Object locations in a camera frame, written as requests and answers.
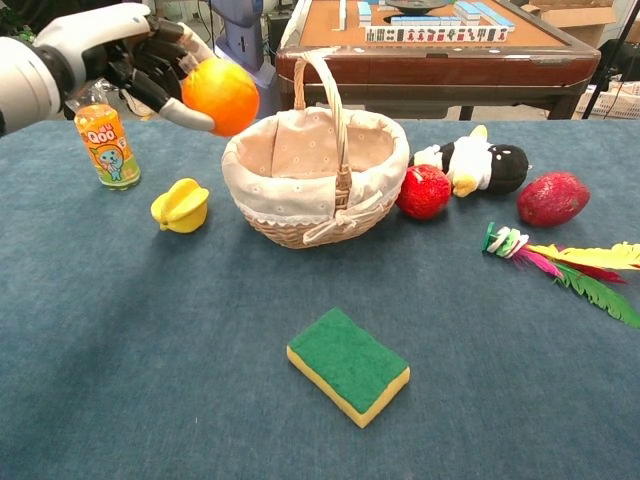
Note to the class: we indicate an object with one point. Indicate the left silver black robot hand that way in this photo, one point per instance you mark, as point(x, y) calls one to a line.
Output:
point(100, 40)

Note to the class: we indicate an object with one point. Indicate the orange fruit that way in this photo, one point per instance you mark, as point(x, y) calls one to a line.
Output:
point(225, 95)

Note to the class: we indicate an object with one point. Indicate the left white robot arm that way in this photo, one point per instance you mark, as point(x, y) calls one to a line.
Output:
point(20, 85)

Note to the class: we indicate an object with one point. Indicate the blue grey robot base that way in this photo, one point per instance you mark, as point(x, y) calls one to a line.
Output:
point(245, 30)

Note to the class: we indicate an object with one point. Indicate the wicker basket with cloth liner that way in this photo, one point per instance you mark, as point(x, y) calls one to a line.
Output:
point(300, 190)

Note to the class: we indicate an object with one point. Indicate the orange juice plastic bottle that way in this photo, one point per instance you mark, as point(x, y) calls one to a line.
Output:
point(107, 150)

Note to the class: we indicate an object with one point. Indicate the yellow starfruit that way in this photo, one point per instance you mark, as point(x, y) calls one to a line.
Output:
point(180, 207)

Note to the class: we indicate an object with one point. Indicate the blue backed mahjong tile stack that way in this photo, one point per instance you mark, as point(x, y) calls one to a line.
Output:
point(365, 11)
point(482, 12)
point(422, 21)

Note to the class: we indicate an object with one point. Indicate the blue table mat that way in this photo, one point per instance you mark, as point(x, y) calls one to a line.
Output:
point(150, 350)

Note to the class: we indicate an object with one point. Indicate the brown mahjong table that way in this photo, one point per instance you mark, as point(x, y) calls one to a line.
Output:
point(425, 75)

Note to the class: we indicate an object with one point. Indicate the face-up mahjong tile row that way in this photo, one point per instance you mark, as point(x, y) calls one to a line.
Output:
point(435, 34)

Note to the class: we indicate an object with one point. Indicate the round red fruit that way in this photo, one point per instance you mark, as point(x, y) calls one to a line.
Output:
point(425, 192)

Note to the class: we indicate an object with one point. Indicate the green yellow sponge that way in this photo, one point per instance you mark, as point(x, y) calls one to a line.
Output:
point(350, 365)

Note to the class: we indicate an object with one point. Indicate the black white plush toy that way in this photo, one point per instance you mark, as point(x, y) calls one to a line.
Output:
point(505, 170)

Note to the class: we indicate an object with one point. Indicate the cardboard box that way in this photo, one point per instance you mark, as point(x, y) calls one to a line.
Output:
point(575, 17)

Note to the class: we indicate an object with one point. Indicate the oval dark red fruit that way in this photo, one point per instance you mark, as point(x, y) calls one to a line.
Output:
point(552, 200)

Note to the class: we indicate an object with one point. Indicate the black tripod stand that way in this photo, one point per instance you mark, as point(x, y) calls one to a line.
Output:
point(607, 75)

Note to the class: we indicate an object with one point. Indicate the white plastic crate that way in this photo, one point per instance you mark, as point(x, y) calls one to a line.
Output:
point(620, 102)

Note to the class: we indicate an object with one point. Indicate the feather shuttlecock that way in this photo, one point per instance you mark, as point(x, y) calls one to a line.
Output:
point(590, 255)

